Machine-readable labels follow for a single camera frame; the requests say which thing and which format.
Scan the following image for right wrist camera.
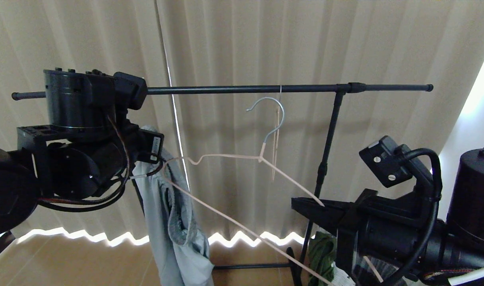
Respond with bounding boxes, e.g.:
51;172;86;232
359;135;439;215

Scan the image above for beige curtain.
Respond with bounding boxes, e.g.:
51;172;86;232
0;0;484;247

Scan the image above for pale grey trousers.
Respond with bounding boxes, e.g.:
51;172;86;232
131;125;215;286

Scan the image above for black clothes rack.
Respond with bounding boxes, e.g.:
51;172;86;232
12;83;434;286

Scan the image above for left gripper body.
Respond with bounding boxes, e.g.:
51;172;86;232
119;117;165;175

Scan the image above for pink clothes hanger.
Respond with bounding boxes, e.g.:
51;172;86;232
271;85;283;182
163;97;383;286

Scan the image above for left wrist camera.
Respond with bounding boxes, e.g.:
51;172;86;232
113;71;148;110

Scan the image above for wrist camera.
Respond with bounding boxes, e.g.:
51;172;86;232
359;135;439;215
113;71;148;110

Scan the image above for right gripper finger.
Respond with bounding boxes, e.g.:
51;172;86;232
292;197;352;217
294;209;346;236

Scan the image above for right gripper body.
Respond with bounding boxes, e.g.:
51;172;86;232
337;199;451;278

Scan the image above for green printed shirt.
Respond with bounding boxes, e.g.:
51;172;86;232
308;231;339;286

